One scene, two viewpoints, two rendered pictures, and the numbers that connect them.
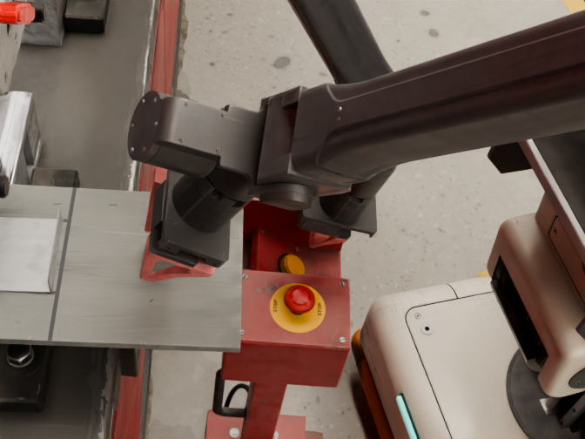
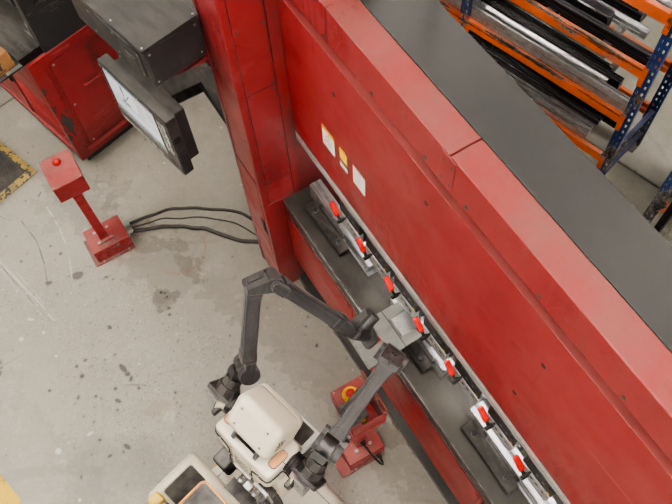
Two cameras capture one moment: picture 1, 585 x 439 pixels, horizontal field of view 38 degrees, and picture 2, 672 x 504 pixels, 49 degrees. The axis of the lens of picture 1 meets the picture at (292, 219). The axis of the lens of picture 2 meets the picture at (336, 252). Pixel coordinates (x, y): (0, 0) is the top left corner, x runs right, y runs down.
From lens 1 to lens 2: 2.53 m
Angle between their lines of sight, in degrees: 63
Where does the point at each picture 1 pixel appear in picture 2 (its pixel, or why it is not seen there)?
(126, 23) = (458, 438)
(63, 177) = (423, 367)
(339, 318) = (338, 398)
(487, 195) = not seen: outside the picture
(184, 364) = (409, 471)
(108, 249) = (386, 336)
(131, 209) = not seen: hidden behind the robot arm
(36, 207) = (409, 336)
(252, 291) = not seen: hidden behind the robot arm
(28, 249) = (401, 325)
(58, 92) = (452, 398)
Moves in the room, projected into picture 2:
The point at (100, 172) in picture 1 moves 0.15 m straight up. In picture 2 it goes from (419, 380) to (422, 368)
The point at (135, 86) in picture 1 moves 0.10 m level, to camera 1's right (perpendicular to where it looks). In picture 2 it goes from (435, 415) to (412, 424)
